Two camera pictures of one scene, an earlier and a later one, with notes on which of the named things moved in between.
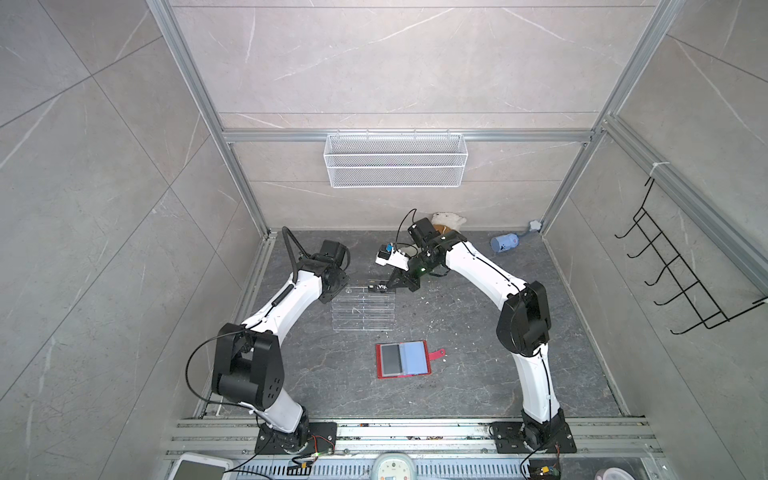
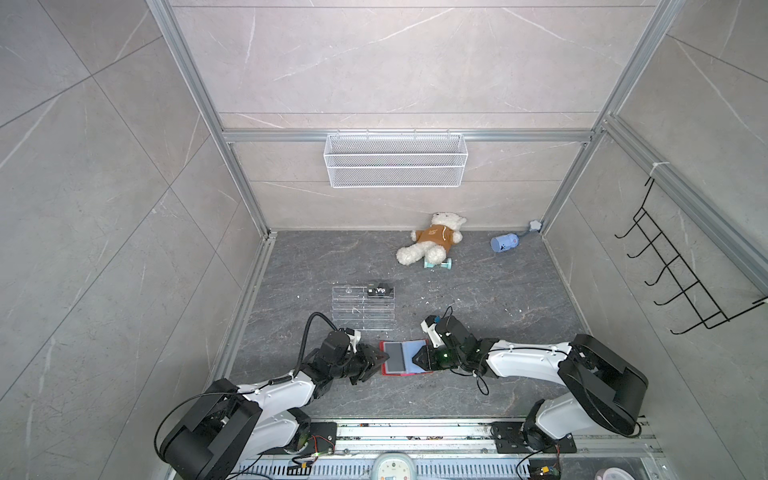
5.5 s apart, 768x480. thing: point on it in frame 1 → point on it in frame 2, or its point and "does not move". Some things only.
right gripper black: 411,283 → 427,359
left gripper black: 344,280 → 370,358
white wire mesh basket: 396,161 does not move
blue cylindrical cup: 504,242 does not move
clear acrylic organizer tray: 357,309 does not move
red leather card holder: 409,358 does not move
